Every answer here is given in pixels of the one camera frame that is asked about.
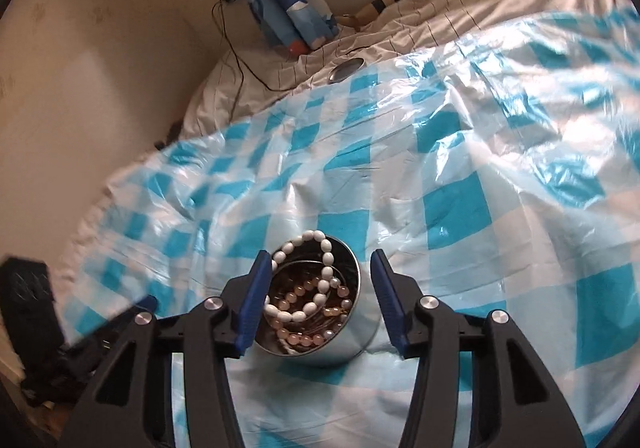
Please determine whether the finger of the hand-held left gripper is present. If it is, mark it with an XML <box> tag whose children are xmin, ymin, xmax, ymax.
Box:
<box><xmin>65</xmin><ymin>295</ymin><xmax>159</xmax><ymax>346</ymax></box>

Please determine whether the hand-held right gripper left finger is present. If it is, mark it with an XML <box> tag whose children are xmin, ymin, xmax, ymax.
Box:
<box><xmin>57</xmin><ymin>251</ymin><xmax>274</xmax><ymax>448</ymax></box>

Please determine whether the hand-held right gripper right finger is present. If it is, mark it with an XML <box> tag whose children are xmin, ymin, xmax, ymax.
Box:
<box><xmin>370</xmin><ymin>248</ymin><xmax>584</xmax><ymax>448</ymax></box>

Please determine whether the round metal tin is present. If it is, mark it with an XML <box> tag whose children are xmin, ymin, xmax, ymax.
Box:
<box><xmin>252</xmin><ymin>235</ymin><xmax>384</xmax><ymax>369</ymax></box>

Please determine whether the pink bead bracelet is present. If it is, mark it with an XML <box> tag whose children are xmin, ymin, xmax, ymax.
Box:
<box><xmin>270</xmin><ymin>277</ymin><xmax>352</xmax><ymax>355</ymax></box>

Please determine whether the white bead bracelet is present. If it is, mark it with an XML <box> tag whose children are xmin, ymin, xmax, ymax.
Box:
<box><xmin>262</xmin><ymin>229</ymin><xmax>337</xmax><ymax>325</ymax></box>

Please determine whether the blue white checkered plastic sheet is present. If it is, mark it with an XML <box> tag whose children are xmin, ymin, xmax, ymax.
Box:
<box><xmin>65</xmin><ymin>8</ymin><xmax>640</xmax><ymax>448</ymax></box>

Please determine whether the round metal tin lid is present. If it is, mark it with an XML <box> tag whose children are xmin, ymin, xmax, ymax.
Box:
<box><xmin>328</xmin><ymin>57</ymin><xmax>366</xmax><ymax>84</ymax></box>

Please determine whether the white duvet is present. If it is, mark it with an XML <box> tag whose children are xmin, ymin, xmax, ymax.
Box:
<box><xmin>182</xmin><ymin>0</ymin><xmax>632</xmax><ymax>139</ymax></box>

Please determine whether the black cable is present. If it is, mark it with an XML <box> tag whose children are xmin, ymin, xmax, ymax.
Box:
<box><xmin>212</xmin><ymin>0</ymin><xmax>372</xmax><ymax>121</ymax></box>

